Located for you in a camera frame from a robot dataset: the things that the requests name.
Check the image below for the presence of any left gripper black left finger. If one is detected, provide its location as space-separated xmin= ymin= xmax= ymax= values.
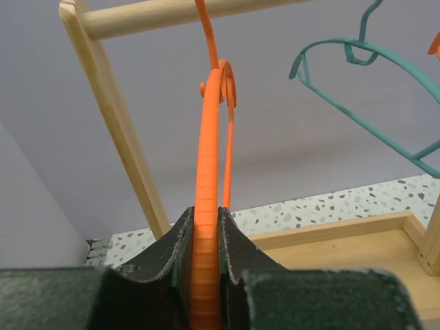
xmin=1 ymin=207 xmax=194 ymax=329

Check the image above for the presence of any teal hanger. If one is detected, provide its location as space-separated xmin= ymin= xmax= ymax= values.
xmin=289 ymin=1 xmax=439 ymax=178

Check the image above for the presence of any orange hanger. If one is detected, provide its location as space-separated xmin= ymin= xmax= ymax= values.
xmin=189 ymin=1 xmax=237 ymax=329
xmin=428 ymin=32 xmax=440 ymax=61

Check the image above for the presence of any aluminium rail frame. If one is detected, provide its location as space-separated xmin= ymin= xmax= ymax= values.
xmin=85 ymin=238 xmax=111 ymax=267

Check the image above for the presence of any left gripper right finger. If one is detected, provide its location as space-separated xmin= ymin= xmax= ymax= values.
xmin=218 ymin=207 xmax=423 ymax=329

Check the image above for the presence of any wooden clothes rack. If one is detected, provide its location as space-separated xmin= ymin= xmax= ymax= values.
xmin=58 ymin=0 xmax=440 ymax=278

